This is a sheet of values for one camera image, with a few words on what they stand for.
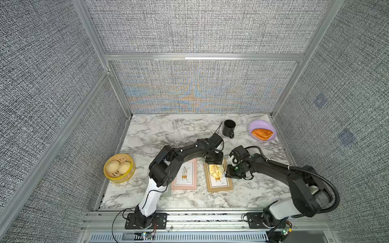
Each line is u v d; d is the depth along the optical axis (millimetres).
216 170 817
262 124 1158
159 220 732
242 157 715
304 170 466
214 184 849
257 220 745
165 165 542
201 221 747
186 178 870
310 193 355
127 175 844
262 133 1044
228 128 1027
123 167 855
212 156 792
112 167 855
